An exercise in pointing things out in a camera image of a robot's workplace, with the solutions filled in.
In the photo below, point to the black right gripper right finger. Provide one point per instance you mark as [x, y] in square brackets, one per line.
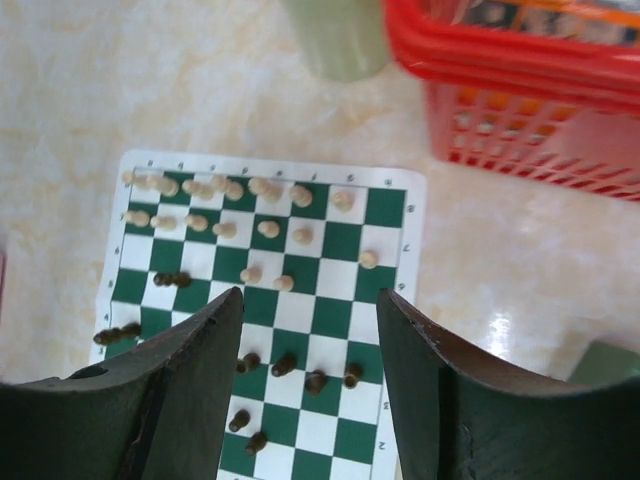
[460, 412]

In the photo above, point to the green square tray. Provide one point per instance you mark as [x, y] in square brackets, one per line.
[604, 364]

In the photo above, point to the light wooden pawn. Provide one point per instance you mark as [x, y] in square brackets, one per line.
[369, 259]

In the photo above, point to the green lotion bottle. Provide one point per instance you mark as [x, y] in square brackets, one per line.
[342, 41]

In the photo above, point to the red plastic basket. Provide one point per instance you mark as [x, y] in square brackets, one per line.
[543, 90]

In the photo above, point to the light wooden chess piece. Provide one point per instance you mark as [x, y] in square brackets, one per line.
[342, 200]

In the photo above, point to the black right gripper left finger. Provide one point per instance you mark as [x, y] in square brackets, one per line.
[157, 411]

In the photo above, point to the green white chess mat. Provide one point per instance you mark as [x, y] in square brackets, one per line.
[188, 227]

